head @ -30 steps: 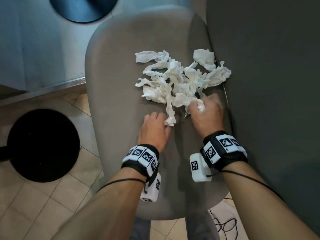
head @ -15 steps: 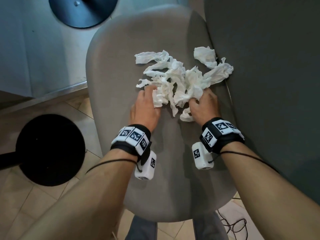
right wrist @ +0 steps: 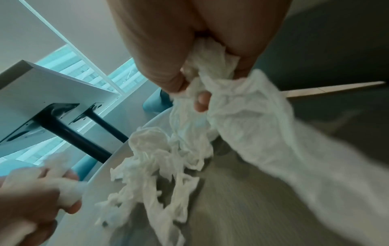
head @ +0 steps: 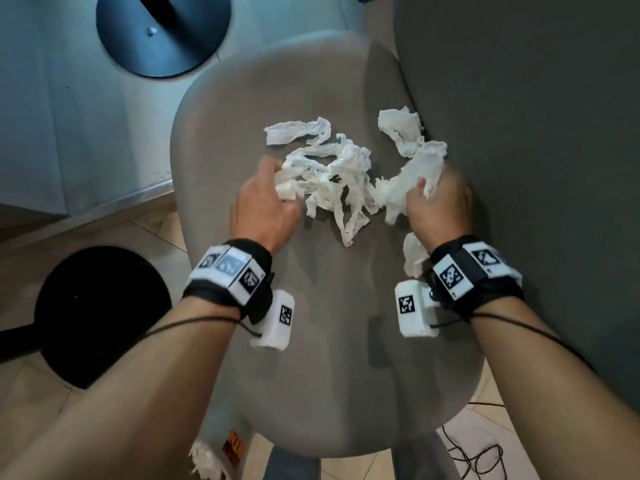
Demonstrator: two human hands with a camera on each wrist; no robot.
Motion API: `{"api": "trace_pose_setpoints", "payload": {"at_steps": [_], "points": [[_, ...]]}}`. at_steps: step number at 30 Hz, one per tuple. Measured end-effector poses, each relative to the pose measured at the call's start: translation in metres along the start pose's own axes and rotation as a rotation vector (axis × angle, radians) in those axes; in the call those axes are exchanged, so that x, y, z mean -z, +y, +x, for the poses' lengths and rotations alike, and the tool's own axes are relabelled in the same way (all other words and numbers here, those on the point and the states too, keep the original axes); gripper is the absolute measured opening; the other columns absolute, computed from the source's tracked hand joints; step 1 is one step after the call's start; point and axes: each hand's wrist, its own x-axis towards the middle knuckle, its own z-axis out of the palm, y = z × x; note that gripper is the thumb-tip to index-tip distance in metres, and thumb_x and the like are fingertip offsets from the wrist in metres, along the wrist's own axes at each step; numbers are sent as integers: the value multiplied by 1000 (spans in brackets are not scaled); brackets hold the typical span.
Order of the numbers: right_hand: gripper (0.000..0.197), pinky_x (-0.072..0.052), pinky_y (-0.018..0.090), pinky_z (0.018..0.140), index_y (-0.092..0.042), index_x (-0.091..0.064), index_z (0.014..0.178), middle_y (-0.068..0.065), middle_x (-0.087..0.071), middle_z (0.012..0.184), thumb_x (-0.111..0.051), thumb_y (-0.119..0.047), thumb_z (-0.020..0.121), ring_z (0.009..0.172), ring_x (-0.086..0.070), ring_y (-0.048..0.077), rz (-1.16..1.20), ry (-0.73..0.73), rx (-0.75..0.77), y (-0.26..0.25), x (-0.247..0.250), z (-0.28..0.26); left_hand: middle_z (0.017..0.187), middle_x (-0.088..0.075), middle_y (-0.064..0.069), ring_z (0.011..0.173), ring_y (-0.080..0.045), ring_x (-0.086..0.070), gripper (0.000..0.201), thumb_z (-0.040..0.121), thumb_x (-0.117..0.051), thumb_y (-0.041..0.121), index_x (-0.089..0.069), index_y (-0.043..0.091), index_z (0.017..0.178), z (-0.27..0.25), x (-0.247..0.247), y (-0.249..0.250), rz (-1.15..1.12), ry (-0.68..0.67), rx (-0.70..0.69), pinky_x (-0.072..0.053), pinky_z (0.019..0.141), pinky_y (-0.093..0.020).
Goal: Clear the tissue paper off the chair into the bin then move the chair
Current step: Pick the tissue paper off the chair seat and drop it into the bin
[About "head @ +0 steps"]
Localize person's right forearm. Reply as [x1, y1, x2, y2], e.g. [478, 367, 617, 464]
[469, 297, 640, 480]

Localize person's right hand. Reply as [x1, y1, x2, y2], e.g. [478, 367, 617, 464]
[405, 162, 475, 249]

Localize black round table base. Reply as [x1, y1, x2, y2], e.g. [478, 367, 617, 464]
[0, 246, 173, 391]

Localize grey trousers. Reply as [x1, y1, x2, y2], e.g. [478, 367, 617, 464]
[262, 434, 463, 480]

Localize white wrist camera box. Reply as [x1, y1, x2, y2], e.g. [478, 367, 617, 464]
[249, 289, 296, 351]
[394, 279, 441, 339]

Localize person's left forearm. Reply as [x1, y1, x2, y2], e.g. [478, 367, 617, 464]
[0, 297, 246, 480]

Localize black floor cable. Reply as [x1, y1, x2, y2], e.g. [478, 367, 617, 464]
[439, 402, 506, 475]

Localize grey upholstered chair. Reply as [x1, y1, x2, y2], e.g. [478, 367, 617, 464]
[169, 0, 640, 458]

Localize black marker wrist strap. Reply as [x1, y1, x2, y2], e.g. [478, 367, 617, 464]
[181, 238, 276, 325]
[429, 235, 525, 323]

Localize small grey waste bin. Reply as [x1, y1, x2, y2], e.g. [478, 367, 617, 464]
[187, 384, 266, 480]

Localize metal floor edge strip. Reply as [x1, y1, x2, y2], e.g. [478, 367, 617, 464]
[65, 179, 176, 215]

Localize dark blue round table base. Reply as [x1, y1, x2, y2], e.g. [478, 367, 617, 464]
[95, 0, 232, 79]

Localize person's left hand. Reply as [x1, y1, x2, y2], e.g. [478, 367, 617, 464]
[229, 155, 303, 255]

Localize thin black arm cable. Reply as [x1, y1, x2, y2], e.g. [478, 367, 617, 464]
[142, 314, 263, 341]
[429, 312, 596, 371]

